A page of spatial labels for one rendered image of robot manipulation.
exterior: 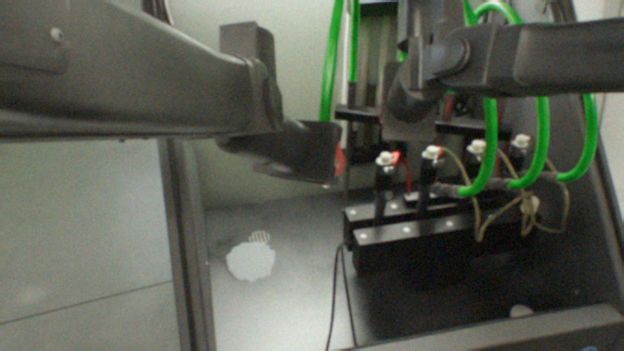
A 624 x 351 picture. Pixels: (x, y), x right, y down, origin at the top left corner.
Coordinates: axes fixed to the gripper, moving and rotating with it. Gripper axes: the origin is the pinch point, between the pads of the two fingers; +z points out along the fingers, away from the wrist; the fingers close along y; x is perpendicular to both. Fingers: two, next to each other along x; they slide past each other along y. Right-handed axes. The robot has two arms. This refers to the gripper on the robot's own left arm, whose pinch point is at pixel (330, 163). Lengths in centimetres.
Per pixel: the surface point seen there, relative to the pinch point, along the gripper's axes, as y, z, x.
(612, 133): -29, 45, -17
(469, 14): -12.1, 7.5, -22.5
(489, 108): -16.2, 8.6, -10.5
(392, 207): 3.8, 33.0, 2.1
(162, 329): 106, 90, 55
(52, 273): 163, 81, 46
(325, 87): -1.4, -7.0, -7.7
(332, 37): -1.3, -7.2, -13.6
